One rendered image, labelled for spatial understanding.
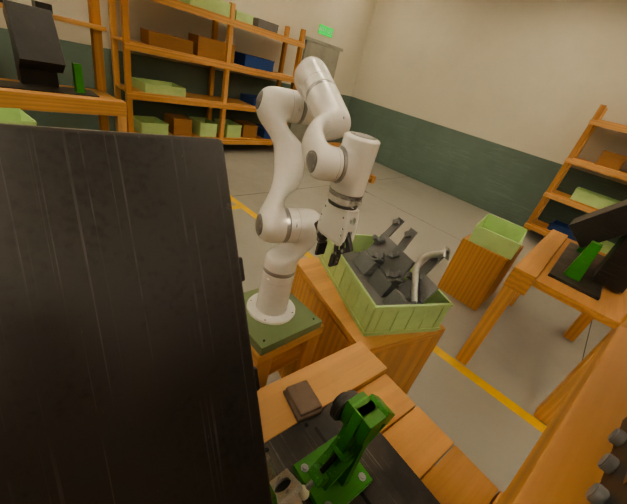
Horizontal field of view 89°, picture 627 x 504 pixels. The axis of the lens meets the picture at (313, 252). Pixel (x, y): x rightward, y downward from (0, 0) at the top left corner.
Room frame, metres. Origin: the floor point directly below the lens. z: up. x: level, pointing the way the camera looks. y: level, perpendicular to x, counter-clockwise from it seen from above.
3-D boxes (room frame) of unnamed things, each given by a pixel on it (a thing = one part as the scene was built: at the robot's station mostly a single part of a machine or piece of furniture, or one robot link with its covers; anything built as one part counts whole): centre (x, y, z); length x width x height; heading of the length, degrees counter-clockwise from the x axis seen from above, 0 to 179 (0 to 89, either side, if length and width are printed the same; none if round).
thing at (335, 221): (0.76, -0.04, 1.41); 0.10 x 0.07 x 0.11; 45
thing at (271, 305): (0.98, 0.10, 0.97); 0.19 x 0.19 x 0.18
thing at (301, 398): (0.59, -0.08, 0.91); 0.10 x 0.08 x 0.03; 37
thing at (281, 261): (1.00, 0.08, 1.18); 0.19 x 0.12 x 0.24; 122
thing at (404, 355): (1.40, -0.32, 0.39); 0.68 x 0.52 x 0.79; 35
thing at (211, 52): (5.77, 2.25, 1.12); 3.01 x 0.54 x 2.23; 143
